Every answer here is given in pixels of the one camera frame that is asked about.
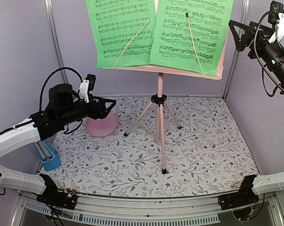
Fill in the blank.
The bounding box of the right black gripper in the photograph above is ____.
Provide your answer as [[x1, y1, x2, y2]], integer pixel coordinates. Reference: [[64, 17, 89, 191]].
[[228, 19, 284, 89]]

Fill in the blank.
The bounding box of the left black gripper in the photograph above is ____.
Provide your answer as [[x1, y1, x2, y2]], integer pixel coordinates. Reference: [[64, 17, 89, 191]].
[[58, 95, 116, 126]]

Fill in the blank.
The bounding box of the pink music stand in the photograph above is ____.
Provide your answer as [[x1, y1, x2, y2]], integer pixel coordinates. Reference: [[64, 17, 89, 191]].
[[94, 0, 229, 175]]

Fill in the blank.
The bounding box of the green sheet music stack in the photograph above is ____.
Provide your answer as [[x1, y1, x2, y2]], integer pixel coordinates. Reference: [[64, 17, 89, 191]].
[[149, 0, 234, 80]]

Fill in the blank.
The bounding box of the green sheet music page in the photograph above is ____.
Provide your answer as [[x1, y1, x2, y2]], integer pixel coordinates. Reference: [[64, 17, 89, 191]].
[[86, 0, 156, 69]]

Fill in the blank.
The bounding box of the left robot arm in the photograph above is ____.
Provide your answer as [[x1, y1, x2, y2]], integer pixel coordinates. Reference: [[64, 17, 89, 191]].
[[0, 84, 116, 204]]

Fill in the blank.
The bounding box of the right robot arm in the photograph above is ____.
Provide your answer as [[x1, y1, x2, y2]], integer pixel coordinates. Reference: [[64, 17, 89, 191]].
[[228, 18, 284, 205]]

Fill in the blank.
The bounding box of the pink plate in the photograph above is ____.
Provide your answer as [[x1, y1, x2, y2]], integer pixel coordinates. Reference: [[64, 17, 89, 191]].
[[85, 113, 119, 137]]

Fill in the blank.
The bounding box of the floral table mat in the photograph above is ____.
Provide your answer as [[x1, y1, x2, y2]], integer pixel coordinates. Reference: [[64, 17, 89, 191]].
[[49, 97, 258, 198]]

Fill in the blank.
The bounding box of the blue melodica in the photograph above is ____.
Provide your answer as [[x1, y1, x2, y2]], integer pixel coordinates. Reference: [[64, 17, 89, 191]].
[[34, 140, 61, 172]]

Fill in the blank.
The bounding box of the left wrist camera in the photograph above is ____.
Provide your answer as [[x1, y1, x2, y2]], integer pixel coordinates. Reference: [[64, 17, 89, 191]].
[[78, 74, 96, 103]]

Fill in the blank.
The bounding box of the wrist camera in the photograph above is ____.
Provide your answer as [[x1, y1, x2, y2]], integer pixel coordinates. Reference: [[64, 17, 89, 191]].
[[268, 0, 284, 44], [78, 74, 96, 103]]

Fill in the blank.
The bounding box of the right aluminium frame post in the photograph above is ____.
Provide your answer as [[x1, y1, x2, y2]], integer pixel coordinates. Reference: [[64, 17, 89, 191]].
[[223, 0, 251, 99]]

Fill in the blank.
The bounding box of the aluminium frame post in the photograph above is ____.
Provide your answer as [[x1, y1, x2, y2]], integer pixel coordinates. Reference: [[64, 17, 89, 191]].
[[44, 0, 73, 99], [223, 0, 251, 99]]

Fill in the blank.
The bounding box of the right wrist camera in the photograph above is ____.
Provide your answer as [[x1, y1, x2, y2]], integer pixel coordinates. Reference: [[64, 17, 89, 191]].
[[268, 0, 284, 44]]

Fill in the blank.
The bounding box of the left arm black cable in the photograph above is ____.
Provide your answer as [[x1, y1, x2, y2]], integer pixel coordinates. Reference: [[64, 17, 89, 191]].
[[39, 67, 83, 113]]

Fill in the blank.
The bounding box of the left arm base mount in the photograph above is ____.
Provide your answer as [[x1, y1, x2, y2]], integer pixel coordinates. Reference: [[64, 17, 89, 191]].
[[36, 174, 78, 210]]

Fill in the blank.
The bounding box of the left aluminium frame post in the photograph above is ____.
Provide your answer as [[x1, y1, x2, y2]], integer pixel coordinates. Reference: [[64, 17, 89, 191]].
[[44, 0, 73, 99]]

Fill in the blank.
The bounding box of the front aluminium rail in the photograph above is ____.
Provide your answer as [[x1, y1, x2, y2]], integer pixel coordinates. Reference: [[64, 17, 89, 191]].
[[11, 193, 284, 226]]

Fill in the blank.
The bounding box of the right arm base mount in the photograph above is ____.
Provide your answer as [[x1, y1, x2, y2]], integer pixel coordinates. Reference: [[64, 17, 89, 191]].
[[218, 175, 263, 222]]

